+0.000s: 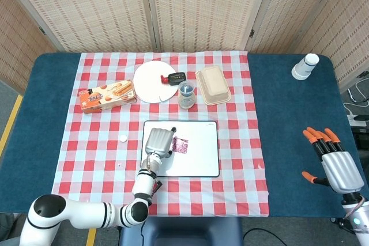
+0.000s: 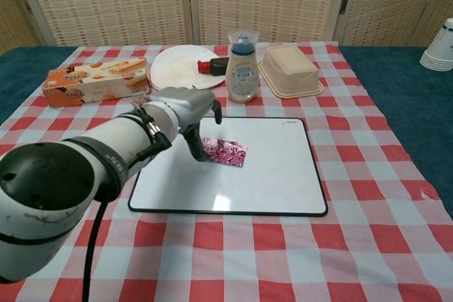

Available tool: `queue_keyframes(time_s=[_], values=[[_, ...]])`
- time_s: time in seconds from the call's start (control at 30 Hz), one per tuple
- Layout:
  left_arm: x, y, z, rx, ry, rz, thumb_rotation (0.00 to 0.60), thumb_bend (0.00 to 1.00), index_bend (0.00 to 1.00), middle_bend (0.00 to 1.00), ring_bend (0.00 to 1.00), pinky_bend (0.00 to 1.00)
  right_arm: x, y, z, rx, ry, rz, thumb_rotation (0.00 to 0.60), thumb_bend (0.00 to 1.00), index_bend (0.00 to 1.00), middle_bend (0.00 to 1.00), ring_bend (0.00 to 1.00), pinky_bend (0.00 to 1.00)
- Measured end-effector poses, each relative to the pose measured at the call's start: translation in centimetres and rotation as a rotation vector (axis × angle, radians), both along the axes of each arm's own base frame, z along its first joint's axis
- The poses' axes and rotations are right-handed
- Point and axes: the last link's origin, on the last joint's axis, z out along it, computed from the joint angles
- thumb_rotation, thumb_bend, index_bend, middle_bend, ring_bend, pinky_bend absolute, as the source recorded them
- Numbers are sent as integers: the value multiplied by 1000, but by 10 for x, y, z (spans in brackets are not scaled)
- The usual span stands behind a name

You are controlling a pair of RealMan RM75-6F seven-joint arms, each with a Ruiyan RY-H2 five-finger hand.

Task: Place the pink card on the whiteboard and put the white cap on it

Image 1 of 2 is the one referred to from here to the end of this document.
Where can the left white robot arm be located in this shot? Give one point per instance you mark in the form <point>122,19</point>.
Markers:
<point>86,214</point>

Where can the blue table cover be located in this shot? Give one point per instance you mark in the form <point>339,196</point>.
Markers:
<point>288,113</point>

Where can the white paper plate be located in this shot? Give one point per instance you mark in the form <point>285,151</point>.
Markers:
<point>150,83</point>

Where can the beige plastic container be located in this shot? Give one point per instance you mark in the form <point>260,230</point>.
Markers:
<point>213,84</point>

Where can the white rectangular board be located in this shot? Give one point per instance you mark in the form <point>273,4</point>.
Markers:
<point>199,159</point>

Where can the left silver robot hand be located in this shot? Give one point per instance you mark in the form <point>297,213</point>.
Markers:
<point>158,142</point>

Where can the red white checkered tablecloth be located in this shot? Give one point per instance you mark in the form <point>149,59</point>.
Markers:
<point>201,197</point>

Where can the small white bottle cap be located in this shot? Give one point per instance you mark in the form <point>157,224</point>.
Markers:
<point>123,138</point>

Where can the white paper cup stack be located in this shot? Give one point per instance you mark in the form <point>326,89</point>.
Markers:
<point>305,67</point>

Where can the pink candy wrapper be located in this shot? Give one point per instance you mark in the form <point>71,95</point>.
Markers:
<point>181,145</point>

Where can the woven folding screen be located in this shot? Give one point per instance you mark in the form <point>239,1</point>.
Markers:
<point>201,12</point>

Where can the orange biscuit box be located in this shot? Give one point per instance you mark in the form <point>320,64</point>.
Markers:
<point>106,97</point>

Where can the dark blue chair seat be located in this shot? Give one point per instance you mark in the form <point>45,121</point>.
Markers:
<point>187,233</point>

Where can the white power strip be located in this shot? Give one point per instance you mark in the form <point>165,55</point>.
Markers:
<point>356,120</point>

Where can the clear dressing bottle blue cap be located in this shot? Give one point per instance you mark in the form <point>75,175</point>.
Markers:
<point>187,96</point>

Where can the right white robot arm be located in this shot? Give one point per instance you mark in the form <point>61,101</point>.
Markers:
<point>359,220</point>

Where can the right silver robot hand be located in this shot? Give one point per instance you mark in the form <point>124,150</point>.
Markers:
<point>341,175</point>

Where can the dark bottle with red cap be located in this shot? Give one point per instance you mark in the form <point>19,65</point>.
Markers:
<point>176,79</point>

